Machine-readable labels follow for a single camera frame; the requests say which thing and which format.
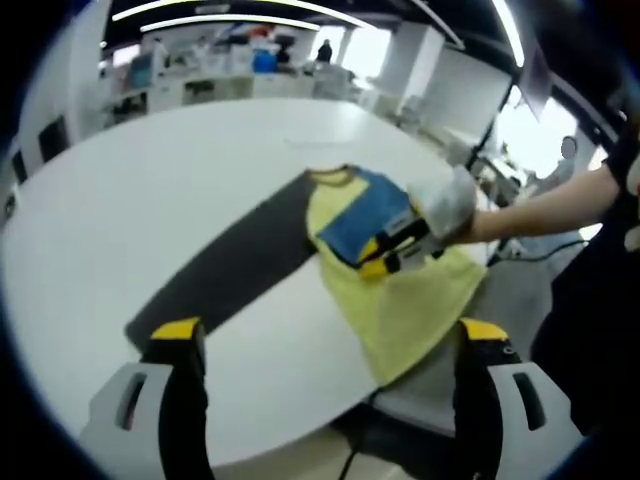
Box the pink lit screen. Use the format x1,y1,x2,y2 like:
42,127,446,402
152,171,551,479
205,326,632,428
111,44,142,67

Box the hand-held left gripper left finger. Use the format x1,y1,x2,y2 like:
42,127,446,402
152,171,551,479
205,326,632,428
74,315,214,480

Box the teal bin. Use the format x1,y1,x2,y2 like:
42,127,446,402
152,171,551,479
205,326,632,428
128,54,154,87

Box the small black chair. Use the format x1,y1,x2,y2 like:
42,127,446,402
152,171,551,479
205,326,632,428
10,149,28,184

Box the person's black clothing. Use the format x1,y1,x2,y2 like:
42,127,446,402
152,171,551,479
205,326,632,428
528,149,640,437

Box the short curved ceiling light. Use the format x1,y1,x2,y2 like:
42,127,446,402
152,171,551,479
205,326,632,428
140,15,322,33

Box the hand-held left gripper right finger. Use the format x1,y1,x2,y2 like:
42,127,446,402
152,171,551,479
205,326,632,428
452,315,586,480

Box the black cable under table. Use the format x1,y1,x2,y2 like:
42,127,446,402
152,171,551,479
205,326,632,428
339,391,384,480

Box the grey mesh office chair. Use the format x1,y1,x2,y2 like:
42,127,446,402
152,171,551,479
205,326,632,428
329,269,557,480

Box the long curved ceiling light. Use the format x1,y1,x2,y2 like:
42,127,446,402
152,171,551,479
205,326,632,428
110,0,352,24

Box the large black chair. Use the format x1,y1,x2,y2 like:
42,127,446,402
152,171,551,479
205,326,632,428
38,115,69,163

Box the straight ceiling light strip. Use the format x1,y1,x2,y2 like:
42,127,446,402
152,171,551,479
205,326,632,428
491,0,527,70

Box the pale blue cloth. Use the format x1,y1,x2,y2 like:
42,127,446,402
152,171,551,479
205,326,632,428
516,230,577,262

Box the grey hanging panel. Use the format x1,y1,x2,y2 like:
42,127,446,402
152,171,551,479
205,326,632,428
518,46,552,122

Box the yellow garment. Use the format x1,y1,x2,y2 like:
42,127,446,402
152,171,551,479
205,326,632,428
124,163,490,387

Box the white shelf unit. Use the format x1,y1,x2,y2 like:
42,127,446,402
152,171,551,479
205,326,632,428
101,44,321,119

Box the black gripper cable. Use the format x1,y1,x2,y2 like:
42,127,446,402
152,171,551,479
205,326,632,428
486,238,592,267

